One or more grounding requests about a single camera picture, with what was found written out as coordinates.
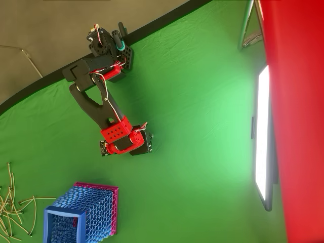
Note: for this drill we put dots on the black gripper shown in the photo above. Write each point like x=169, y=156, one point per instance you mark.
x=142, y=149

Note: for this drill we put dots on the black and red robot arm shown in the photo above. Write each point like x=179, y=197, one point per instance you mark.
x=101, y=111

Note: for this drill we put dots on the blue and pink lattice basket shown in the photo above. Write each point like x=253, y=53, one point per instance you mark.
x=93, y=210

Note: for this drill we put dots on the glowing white light panel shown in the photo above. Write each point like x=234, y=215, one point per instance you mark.
x=262, y=131

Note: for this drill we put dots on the silver folding reflector stand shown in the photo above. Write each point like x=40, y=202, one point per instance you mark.
x=249, y=30

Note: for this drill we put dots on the red vertical panel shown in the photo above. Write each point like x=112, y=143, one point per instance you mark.
x=298, y=114

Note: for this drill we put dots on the small wrist camera board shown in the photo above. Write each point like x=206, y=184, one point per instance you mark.
x=103, y=148

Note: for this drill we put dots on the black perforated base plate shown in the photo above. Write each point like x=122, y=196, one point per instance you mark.
x=127, y=57

